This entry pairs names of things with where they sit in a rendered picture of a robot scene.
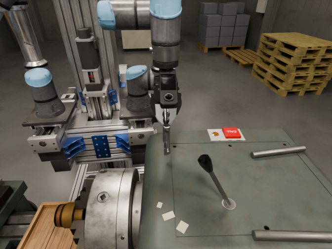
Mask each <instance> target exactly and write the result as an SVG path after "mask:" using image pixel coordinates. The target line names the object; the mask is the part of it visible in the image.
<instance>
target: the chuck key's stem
mask: <svg viewBox="0 0 332 249"><path fill-rule="evenodd" d="M166 131H168V133H169V140H170V125H169V124H164V125H163V142H164V155H168V154H166V143H165V132H166Z"/></svg>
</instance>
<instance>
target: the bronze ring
mask: <svg viewBox="0 0 332 249"><path fill-rule="evenodd" d="M85 210H86V209H85V208H84V209H83V208H82V209H80V208H79V209H75V202H69V203H67V204H60V205H59V206H58V207H57V209H56V211H55V214H54V225H55V226H56V227H63V228H70V227H71V225H72V222H73V220H84V217H85Z"/></svg>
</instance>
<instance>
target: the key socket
mask: <svg viewBox="0 0 332 249"><path fill-rule="evenodd" d="M108 198H109V194H108V193H107V192H102V193H100V194H99V195H98V198H97V199H98V201H99V202H100V203H104V202H106V201H107V200H108Z"/></svg>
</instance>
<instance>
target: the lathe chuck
mask: <svg viewBox="0 0 332 249"><path fill-rule="evenodd" d="M125 169H126V168H103V169H101V170H100V171H105V170H107V172H105V173H100V172H98V173H97V174H96V176H95V178H94V180H93V182H92V185H91V188H90V192H89V195H88V199H87V204H86V210H85V217H84V230H83V243H84V249H117V243H116V225H117V208H118V198H119V191H120V185H121V180H122V176H123V173H124V171H125ZM102 192H107V193H108V194H109V198H108V200H107V201H106V202H104V203H100V202H99V201H98V199H97V198H98V195H99V194H100V193H102Z"/></svg>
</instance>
